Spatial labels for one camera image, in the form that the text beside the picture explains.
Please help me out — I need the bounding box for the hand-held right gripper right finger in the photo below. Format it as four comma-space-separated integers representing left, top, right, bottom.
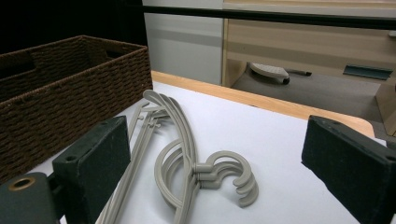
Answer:
301, 115, 396, 224

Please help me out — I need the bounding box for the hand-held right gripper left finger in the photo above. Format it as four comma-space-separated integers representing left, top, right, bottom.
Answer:
50, 115, 132, 224

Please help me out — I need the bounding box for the brown woven basket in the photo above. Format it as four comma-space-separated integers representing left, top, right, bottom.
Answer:
0, 35, 153, 185

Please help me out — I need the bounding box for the grey plastic clothes hanger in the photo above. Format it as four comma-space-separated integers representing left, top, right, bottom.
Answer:
96, 89, 250, 224
99, 92, 257, 224
102, 96, 260, 224

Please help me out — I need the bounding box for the office chair base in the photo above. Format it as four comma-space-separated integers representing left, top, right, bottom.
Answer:
247, 62, 313, 86

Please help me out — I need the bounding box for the light wooden desk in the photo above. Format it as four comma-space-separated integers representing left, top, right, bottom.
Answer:
221, 0, 396, 137

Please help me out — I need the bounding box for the white cabinet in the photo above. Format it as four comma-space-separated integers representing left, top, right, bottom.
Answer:
142, 0, 225, 86

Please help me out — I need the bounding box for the black curtain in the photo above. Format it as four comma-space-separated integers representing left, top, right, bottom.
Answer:
0, 0, 148, 55

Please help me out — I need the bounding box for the black metal crossbar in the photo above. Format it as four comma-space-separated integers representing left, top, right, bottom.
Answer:
142, 5, 396, 31

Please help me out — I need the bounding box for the grey-blue drawer handle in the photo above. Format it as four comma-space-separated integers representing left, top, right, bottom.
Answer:
343, 63, 394, 81

